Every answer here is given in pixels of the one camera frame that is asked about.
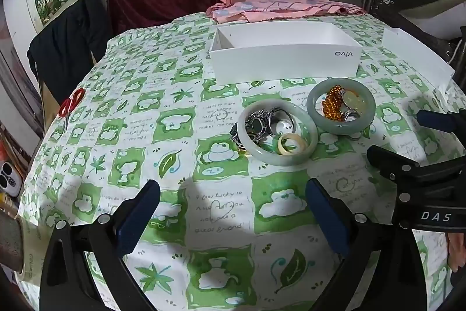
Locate long white box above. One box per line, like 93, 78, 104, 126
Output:
209, 21, 363, 86

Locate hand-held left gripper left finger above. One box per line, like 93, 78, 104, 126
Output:
39, 179, 161, 311

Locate silver chain bracelet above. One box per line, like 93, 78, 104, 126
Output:
230, 109, 272, 153

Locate wide silver ring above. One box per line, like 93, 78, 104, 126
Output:
267, 108, 295, 137

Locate person's right hand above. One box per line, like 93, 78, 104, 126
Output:
447, 233, 466, 273

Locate cream ring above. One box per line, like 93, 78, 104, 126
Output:
277, 133, 306, 156

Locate large pale jade bangle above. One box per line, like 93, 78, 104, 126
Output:
237, 100, 318, 166

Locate pale yellow jade pendant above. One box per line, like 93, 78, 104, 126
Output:
342, 90, 365, 111

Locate green printed tablecloth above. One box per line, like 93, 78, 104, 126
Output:
16, 10, 457, 311

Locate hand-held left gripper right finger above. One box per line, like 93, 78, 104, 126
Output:
305, 178, 443, 311

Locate red scissors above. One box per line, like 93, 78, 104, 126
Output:
59, 88, 86, 131

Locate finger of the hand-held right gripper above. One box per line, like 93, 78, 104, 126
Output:
367, 145, 466, 188
416, 109, 466, 137

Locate amber bead bracelet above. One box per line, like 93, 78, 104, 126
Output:
321, 85, 346, 121

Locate white electronic device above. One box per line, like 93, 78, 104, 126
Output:
0, 161, 23, 198

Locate small white open box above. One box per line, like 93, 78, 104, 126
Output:
380, 27, 456, 87

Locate small green jade bangle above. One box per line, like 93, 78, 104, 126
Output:
306, 78, 376, 135

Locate pink floral cloth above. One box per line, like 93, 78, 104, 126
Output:
206, 0, 366, 24

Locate black garment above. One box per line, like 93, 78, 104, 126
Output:
27, 0, 113, 104

